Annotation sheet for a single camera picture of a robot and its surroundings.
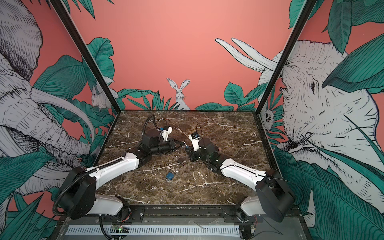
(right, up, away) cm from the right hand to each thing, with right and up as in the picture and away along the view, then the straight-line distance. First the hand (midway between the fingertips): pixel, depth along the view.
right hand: (185, 147), depth 81 cm
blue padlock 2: (-10, -18, +5) cm, 21 cm away
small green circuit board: (-31, -37, -11) cm, 50 cm away
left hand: (0, +3, -4) cm, 5 cm away
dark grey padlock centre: (-5, -10, +12) cm, 16 cm away
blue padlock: (+1, 0, -1) cm, 1 cm away
